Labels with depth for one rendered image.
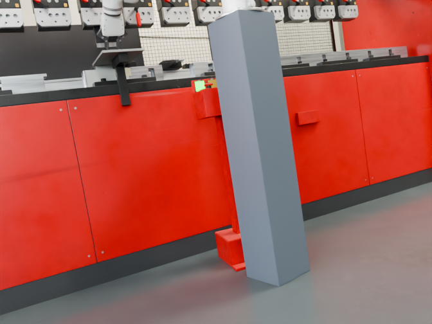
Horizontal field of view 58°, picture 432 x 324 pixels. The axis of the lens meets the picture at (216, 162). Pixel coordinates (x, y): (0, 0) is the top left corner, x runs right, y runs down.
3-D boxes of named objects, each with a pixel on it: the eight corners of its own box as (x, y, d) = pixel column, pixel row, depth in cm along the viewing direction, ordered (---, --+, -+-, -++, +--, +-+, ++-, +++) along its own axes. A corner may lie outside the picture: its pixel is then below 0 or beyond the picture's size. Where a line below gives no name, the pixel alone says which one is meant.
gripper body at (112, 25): (121, 6, 178) (121, 30, 185) (98, 6, 173) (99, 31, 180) (126, 13, 173) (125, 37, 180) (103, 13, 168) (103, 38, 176)
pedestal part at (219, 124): (236, 234, 178) (218, 116, 173) (232, 231, 184) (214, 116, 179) (249, 231, 180) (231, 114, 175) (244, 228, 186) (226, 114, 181)
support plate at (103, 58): (102, 53, 163) (101, 50, 163) (92, 65, 186) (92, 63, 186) (144, 50, 171) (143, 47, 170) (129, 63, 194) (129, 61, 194)
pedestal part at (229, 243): (236, 271, 165) (232, 244, 164) (218, 256, 189) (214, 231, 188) (279, 260, 171) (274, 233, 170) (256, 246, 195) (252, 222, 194)
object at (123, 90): (126, 103, 169) (117, 53, 168) (119, 107, 182) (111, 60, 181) (135, 101, 171) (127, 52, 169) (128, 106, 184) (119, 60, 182)
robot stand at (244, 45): (310, 270, 154) (274, 11, 146) (279, 287, 144) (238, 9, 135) (277, 261, 169) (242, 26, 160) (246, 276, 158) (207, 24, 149)
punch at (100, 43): (97, 47, 188) (93, 26, 187) (96, 47, 190) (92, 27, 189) (117, 45, 192) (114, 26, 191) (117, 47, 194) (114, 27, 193)
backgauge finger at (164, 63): (171, 63, 209) (170, 53, 208) (157, 72, 232) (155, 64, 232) (192, 61, 214) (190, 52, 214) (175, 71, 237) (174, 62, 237)
